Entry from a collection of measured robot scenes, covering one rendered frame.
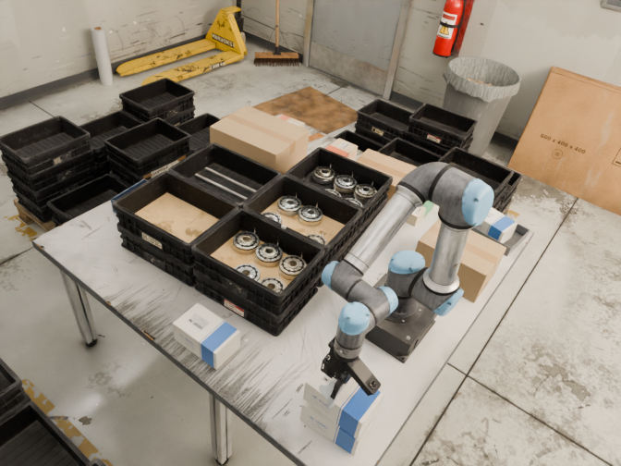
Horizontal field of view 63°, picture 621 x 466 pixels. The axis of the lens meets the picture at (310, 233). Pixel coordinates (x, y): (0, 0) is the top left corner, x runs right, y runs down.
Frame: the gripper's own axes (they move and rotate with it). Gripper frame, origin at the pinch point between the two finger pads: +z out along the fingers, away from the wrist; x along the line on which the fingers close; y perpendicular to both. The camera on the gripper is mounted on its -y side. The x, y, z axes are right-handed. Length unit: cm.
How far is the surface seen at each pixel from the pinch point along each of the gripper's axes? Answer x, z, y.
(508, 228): -123, 8, -8
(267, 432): 16.5, 17.0, 14.6
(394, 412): -15.2, 17.3, -12.4
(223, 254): -21, 4, 70
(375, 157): -119, 1, 63
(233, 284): -10, 1, 55
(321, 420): 6.3, 9.7, 2.5
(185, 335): 12, 9, 56
